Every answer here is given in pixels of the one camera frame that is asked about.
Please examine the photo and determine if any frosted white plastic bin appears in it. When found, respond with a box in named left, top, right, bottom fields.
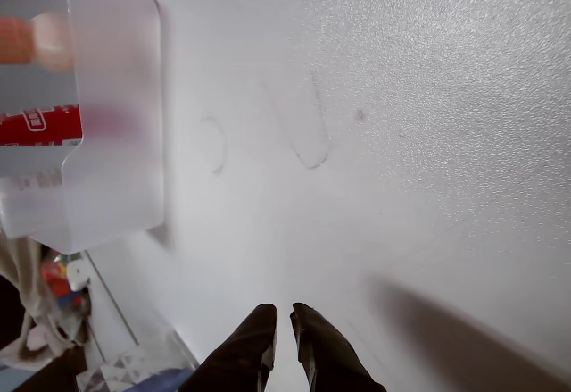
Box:
left=0, top=0, right=165, bottom=254

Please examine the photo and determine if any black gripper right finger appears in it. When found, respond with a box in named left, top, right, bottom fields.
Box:
left=289, top=301, right=387, bottom=392

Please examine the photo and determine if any blue round hairbrush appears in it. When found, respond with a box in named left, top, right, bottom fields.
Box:
left=127, top=366, right=197, bottom=392

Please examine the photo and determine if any clear bottle with clear cap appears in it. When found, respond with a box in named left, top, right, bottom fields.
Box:
left=0, top=144, right=66, bottom=232

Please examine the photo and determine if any beige cloth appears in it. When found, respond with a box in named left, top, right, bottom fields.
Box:
left=0, top=235, right=90, bottom=366

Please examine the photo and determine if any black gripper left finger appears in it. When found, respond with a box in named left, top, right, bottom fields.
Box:
left=178, top=303, right=278, bottom=392

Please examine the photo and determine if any small white plastic object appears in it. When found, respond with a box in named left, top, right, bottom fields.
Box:
left=66, top=261, right=93, bottom=290

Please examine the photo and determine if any colourful toy pile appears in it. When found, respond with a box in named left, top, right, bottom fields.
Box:
left=39, top=252, right=90, bottom=306

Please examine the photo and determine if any clear faceted acrylic organizer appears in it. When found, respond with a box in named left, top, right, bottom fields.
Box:
left=75, top=345, right=200, bottom=392

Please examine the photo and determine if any pink bottle with pink cap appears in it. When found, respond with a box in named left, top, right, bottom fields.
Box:
left=0, top=12, right=77, bottom=72

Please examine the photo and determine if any red hand cream tube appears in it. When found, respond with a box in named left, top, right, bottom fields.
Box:
left=0, top=104, right=85, bottom=148

